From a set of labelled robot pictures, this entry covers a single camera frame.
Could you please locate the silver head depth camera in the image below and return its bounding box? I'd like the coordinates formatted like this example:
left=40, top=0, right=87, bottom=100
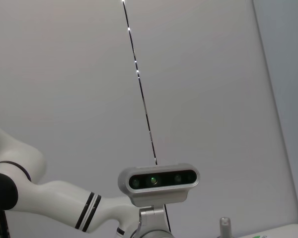
left=118, top=163, right=201, bottom=208

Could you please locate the silver head camera mount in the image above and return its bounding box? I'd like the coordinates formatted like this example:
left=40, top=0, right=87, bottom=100
left=133, top=204, right=173, bottom=238

